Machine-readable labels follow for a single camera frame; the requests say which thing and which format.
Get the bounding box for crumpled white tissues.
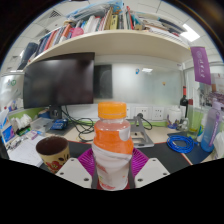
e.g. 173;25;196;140
11;113;33;131

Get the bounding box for coiled blue cable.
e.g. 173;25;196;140
165;134;195;154

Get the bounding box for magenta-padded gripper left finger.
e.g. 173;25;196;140
55;147;98;190

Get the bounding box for dark wine bottle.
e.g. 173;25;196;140
179;85;189;118

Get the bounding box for white tissue pack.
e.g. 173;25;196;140
213;131;224;159

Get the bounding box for dark blue mouse pad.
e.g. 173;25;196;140
181;143;214;166

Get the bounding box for blue printed box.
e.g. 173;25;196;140
0;116;18;144

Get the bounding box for red-patterned beige cup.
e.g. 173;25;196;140
35;135;72;174

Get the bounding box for purple hanging pennant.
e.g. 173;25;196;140
190;46;212;86

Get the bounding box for black red-edged desk mat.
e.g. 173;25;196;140
39;139;194;174

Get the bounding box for group photo poster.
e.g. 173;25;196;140
199;73;224;108

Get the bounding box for small blue device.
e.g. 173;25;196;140
49;119;69;131

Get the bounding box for white paper notebook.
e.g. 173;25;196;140
8;138;44;168

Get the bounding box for black tangled cables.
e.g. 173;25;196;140
61;106;96;143

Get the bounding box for green clear drinking glass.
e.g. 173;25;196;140
188;108;204;139

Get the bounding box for orange-capped drink bottle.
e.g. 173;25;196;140
91;101;135;192

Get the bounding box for ceiling lights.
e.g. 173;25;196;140
0;23;201;74

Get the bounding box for clear plastic box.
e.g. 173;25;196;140
30;117;54;134

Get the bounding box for purple translucent water bottle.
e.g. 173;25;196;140
200;98;224;153

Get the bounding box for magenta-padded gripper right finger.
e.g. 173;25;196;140
130;148;171;190

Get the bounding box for black computer monitor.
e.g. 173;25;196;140
22;52;96;121

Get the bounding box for white lidded jar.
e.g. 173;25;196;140
166;105;183;129

